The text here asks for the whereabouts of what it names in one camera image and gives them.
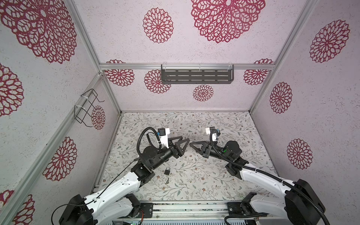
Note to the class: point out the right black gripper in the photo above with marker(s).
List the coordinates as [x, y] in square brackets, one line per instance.
[201, 152]

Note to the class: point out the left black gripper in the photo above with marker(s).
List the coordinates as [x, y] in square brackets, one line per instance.
[175, 153]

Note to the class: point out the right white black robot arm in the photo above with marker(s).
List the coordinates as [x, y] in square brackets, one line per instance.
[294, 201]

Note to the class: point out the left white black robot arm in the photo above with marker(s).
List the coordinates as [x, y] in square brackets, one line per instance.
[118, 200]

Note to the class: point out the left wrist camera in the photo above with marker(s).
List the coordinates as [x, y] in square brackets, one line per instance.
[163, 135]

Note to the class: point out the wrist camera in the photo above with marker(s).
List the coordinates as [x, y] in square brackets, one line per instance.
[163, 135]
[213, 133]

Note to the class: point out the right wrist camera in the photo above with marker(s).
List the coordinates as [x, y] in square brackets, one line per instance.
[213, 133]

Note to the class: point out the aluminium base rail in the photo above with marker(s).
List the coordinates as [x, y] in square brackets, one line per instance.
[188, 209]

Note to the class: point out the dark metal wall shelf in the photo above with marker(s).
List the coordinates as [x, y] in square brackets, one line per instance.
[196, 76]

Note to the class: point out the black wire wall rack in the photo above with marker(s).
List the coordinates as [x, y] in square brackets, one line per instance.
[80, 112]

